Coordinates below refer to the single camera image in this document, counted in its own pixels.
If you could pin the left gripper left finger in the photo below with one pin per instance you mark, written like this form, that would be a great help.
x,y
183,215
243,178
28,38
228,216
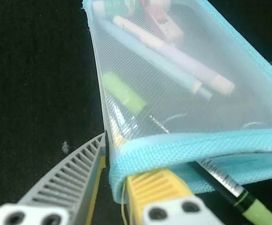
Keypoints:
x,y
63,185

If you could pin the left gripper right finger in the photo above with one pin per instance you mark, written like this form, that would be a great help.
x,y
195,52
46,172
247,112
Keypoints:
x,y
154,187

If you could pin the translucent pouch with blue trim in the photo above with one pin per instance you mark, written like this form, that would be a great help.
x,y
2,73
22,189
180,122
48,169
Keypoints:
x,y
220,112

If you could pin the black pen with green grip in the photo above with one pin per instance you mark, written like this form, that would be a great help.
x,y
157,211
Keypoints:
x,y
243,201

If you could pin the green highlighter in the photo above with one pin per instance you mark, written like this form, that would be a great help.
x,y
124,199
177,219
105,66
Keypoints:
x,y
124,93

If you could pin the light blue pen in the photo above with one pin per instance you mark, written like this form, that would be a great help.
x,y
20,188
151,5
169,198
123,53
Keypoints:
x,y
149,61

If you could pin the pale lavender marker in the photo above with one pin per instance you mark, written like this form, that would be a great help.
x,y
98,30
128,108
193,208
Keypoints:
x,y
173,54

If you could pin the pink and white correction tape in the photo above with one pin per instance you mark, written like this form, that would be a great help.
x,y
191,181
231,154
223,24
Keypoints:
x,y
166,23

